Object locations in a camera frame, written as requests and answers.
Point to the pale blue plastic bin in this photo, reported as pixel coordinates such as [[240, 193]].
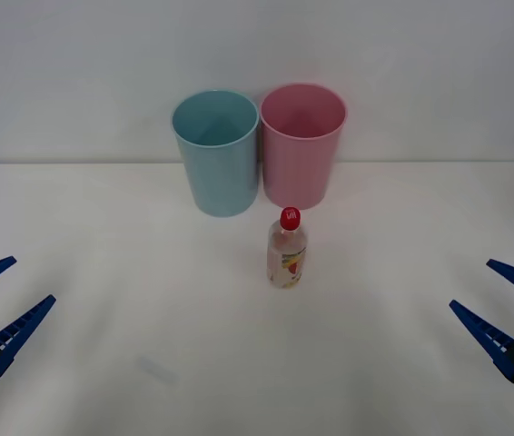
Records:
[[220, 181]]

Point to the pink plastic bin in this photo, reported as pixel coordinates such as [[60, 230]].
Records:
[[298, 177]]

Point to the clear bottle with red cap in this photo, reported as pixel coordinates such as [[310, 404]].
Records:
[[287, 259]]

